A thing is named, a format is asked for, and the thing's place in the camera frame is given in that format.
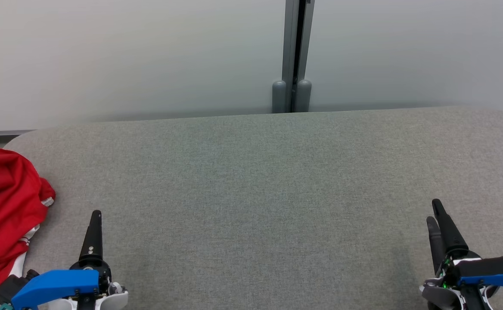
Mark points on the left gripper blue white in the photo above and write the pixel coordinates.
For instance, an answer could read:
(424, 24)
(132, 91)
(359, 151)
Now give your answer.
(62, 286)

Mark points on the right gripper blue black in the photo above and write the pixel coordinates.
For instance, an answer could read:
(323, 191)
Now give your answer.
(475, 271)

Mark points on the red basketball jersey number 23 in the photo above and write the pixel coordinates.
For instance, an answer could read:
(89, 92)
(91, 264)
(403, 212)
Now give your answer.
(1, 189)

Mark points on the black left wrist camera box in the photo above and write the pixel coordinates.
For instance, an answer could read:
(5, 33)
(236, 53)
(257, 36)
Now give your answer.
(10, 288)

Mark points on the grey partition post double foot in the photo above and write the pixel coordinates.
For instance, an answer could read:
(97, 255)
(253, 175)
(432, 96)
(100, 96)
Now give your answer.
(294, 51)

